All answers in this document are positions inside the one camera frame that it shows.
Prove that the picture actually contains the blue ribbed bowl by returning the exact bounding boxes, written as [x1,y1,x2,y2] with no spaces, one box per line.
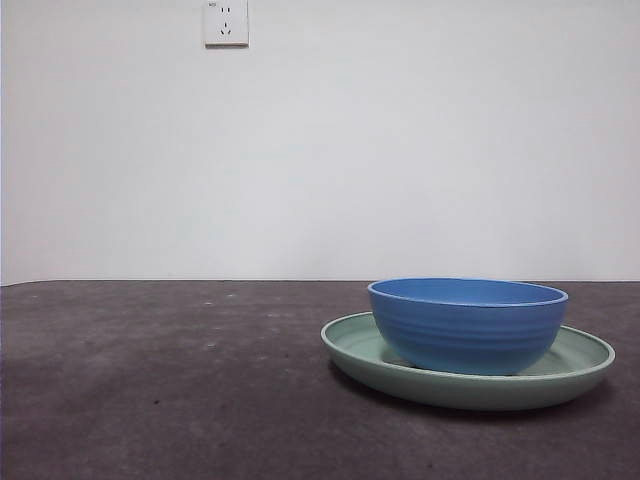
[367,277,570,376]

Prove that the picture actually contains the pale green plate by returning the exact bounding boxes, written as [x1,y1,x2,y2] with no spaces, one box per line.
[320,311,617,412]

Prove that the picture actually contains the white wall socket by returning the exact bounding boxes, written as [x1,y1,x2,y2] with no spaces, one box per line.
[203,0,250,49]

